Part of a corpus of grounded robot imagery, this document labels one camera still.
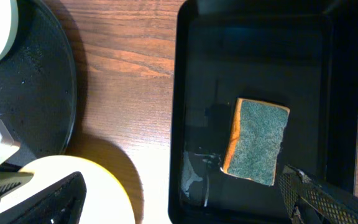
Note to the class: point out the orange green scrub sponge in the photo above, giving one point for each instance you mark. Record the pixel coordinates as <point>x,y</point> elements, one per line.
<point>255,140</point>

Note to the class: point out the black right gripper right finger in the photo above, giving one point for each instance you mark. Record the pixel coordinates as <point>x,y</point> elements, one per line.
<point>308,199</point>

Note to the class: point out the round black tray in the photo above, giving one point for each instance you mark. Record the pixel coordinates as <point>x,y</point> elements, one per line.
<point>38,85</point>

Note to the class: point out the yellow plate with stain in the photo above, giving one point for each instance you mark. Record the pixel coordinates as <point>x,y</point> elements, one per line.
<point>106,201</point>

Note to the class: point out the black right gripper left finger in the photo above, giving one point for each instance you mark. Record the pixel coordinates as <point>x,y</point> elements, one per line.
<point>59,203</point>

